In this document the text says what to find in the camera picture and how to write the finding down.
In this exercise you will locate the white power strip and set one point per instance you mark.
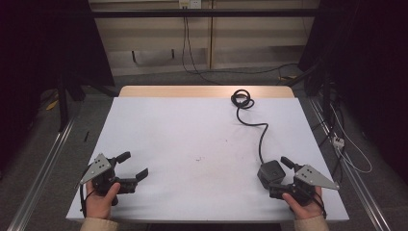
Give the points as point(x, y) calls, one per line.
point(338, 141)

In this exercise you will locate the black curtain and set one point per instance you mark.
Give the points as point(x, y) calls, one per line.
point(41, 64)
point(372, 64)

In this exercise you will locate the person's right beige sleeve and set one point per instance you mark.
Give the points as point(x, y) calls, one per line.
point(311, 224)

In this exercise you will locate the person's left hand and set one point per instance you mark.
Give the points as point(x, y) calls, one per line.
point(100, 203)

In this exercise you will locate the white table cover sheet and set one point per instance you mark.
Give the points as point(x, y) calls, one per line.
point(179, 144)

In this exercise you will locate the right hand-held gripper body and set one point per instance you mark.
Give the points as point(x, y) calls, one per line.
point(312, 178)

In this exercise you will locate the yellow floor tape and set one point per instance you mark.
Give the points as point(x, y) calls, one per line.
point(52, 105)

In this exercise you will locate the person's beige sleeve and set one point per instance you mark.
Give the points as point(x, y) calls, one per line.
point(97, 225)
point(311, 224)

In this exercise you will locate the white wall socket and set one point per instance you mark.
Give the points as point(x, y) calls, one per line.
point(189, 3)

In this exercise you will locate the person's left beige sleeve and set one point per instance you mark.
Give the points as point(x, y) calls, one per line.
point(97, 225)

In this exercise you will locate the aluminium floor rail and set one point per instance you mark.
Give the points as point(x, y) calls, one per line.
point(351, 174)
point(41, 170)

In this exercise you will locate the black metal stand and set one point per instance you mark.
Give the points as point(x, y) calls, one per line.
point(63, 106)

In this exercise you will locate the wooden table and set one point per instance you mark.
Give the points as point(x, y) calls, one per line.
point(192, 91)

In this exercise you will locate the person's right hand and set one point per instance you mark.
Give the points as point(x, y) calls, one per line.
point(303, 210)

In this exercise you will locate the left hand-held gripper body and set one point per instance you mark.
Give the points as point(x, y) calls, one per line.
point(96, 169)

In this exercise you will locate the black horizontal bar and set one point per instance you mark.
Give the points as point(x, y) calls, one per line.
point(205, 12)

